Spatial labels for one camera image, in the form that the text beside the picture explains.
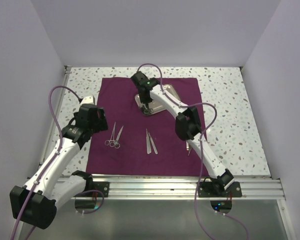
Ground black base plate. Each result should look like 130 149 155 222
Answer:
198 181 243 198
91 181 110 198

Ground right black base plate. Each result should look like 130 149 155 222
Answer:
198 181 243 198

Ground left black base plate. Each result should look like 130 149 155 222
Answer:
91 181 110 198

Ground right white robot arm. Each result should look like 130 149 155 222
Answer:
130 71 234 197

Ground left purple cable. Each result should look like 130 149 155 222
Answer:
9 85 105 240

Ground stainless steel instrument tray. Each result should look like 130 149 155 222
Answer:
134 84 181 116

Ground steel surgical scissors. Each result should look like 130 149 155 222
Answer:
113 126 124 149

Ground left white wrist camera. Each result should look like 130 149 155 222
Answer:
80 95 96 106

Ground aluminium mounting rail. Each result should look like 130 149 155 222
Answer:
21 174 286 201

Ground purple surgical wrap cloth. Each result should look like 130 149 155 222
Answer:
86 77 208 177

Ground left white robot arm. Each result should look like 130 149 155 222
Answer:
9 103 108 230

